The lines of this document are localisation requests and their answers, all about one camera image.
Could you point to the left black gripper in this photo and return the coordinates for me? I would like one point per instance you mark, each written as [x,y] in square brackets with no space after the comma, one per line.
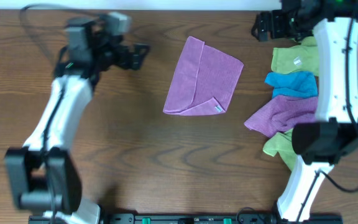
[124,56]

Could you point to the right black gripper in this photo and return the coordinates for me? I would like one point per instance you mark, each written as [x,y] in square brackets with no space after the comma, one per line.
[278,25]

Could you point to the purple cloth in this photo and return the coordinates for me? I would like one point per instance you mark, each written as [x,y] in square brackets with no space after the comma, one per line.
[203,82]
[281,114]

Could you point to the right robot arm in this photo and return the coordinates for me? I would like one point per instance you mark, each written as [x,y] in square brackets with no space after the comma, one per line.
[318,146]

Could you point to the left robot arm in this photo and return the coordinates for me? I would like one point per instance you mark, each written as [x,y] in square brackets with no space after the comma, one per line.
[41,173]

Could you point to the upper green cloth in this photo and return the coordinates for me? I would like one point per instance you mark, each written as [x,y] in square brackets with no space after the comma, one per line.
[301,57]

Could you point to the green cloth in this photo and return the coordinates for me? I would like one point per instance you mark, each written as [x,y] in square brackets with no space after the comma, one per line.
[301,57]
[281,143]

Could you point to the blue cloth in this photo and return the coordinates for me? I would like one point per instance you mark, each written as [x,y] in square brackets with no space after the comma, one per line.
[297,84]

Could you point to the lower green cloth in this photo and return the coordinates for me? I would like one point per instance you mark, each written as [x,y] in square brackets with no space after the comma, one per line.
[281,143]

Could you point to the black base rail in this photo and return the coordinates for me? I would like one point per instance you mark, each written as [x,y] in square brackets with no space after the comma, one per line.
[247,218]

